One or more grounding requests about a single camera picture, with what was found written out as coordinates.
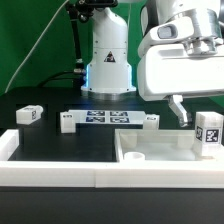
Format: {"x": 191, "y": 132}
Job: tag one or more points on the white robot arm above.
{"x": 109, "y": 75}

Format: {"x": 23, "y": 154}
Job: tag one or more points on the white base marker plate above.
{"x": 108, "y": 116}

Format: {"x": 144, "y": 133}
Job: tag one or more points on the white U-shaped obstacle fence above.
{"x": 150, "y": 174}

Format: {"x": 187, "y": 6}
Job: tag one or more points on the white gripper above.
{"x": 167, "y": 70}

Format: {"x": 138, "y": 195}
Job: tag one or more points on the white square tabletop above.
{"x": 138, "y": 145}

